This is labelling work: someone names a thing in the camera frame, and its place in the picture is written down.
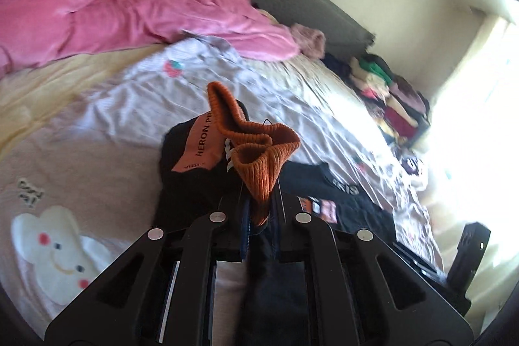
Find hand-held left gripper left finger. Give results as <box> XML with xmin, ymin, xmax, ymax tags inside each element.
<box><xmin>44</xmin><ymin>195</ymin><xmax>249</xmax><ymax>346</ymax></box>

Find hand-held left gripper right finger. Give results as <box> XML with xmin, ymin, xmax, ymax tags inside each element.
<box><xmin>271</xmin><ymin>192</ymin><xmax>476</xmax><ymax>346</ymax></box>

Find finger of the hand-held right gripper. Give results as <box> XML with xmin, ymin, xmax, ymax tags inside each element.
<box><xmin>392</xmin><ymin>241</ymin><xmax>449</xmax><ymax>284</ymax></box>

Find black sock with orange cuff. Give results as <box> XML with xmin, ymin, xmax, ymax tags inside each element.
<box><xmin>154</xmin><ymin>82</ymin><xmax>273</xmax><ymax>237</ymax></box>
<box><xmin>232</xmin><ymin>123</ymin><xmax>317</xmax><ymax>346</ymax></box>

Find white bag of clothes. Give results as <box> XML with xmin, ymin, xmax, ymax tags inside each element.
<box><xmin>398</xmin><ymin>153</ymin><xmax>427</xmax><ymax>177</ymax></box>

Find pile of folded clothes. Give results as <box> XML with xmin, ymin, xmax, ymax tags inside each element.
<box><xmin>324</xmin><ymin>52</ymin><xmax>431</xmax><ymax>146</ymax></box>

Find black printed garment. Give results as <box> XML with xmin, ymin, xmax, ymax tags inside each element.
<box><xmin>280</xmin><ymin>161</ymin><xmax>397</xmax><ymax>246</ymax></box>

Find white curtain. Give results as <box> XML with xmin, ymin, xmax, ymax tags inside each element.
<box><xmin>422</xmin><ymin>11</ymin><xmax>519</xmax><ymax>233</ymax></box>

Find lavender printed blanket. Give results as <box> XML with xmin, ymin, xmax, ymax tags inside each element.
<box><xmin>0</xmin><ymin>36</ymin><xmax>442</xmax><ymax>330</ymax></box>

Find pink fuzzy cloth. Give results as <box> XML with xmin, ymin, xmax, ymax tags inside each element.
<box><xmin>290</xmin><ymin>24</ymin><xmax>327</xmax><ymax>60</ymax></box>

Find cream bed sheet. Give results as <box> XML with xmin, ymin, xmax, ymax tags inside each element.
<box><xmin>0</xmin><ymin>44</ymin><xmax>366</xmax><ymax>160</ymax></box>

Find pink duvet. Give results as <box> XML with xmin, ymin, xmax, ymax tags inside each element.
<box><xmin>0</xmin><ymin>0</ymin><xmax>303</xmax><ymax>76</ymax></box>

